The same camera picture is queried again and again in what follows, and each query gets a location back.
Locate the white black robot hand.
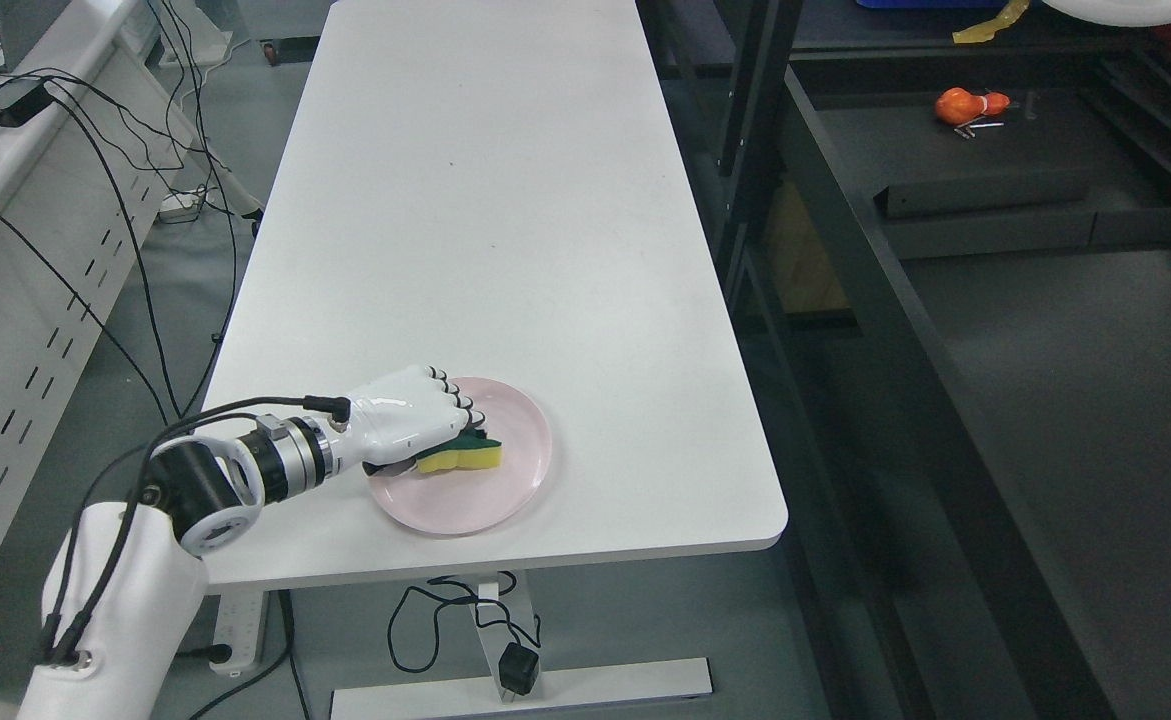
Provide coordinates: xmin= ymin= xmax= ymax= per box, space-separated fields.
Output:
xmin=329 ymin=365 xmax=486 ymax=473

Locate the green yellow sponge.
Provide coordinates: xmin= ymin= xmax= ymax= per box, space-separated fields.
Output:
xmin=413 ymin=428 xmax=504 ymax=474

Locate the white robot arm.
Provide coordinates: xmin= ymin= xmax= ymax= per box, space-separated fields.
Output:
xmin=18 ymin=396 xmax=352 ymax=719

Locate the black metal shelf rack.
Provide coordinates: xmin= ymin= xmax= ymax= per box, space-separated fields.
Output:
xmin=639 ymin=1 xmax=1171 ymax=719

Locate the pink round plate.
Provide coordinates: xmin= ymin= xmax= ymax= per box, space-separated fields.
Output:
xmin=369 ymin=375 xmax=553 ymax=536

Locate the white power strip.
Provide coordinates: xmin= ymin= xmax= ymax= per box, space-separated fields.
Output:
xmin=208 ymin=591 xmax=268 ymax=676

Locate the white table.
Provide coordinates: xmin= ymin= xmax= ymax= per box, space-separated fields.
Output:
xmin=206 ymin=1 xmax=810 ymax=719

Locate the black power adapter on floor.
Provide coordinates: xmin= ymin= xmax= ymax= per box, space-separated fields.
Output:
xmin=495 ymin=642 xmax=540 ymax=697

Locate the white extension socket on floor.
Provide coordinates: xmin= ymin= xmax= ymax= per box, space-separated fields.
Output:
xmin=156 ymin=191 xmax=205 ymax=224

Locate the grey perforated desk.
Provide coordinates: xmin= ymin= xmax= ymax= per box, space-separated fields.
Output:
xmin=0 ymin=0 xmax=196 ymax=651

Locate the black power brick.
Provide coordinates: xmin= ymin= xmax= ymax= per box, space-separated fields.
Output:
xmin=0 ymin=77 xmax=54 ymax=128

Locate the orange plastic toy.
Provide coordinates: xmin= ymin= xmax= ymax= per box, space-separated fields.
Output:
xmin=934 ymin=87 xmax=1013 ymax=126

